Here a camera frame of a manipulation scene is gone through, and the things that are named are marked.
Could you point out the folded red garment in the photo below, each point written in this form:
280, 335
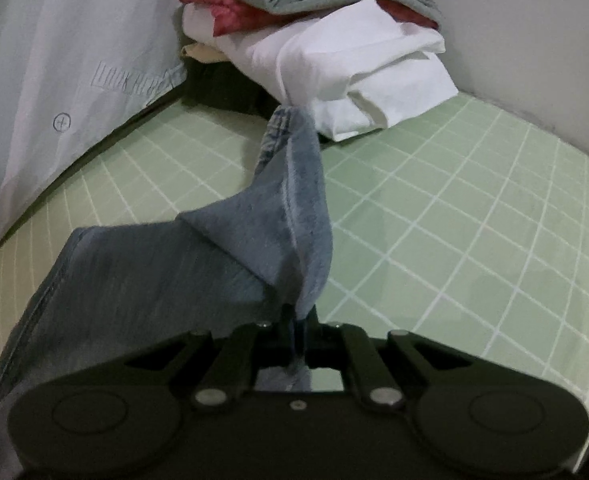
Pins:
234, 7

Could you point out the folded white garment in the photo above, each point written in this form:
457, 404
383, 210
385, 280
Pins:
354, 70

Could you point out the folded dark garment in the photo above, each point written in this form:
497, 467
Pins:
224, 87

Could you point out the blue denim jeans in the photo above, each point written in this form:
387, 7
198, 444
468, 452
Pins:
164, 280

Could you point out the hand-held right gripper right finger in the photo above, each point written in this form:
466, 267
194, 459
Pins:
310, 334

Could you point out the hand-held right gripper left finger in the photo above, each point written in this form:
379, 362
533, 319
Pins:
274, 332

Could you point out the white cloth with embossed print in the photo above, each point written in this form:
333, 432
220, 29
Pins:
59, 70

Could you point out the folded beige garment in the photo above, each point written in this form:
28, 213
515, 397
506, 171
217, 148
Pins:
202, 52

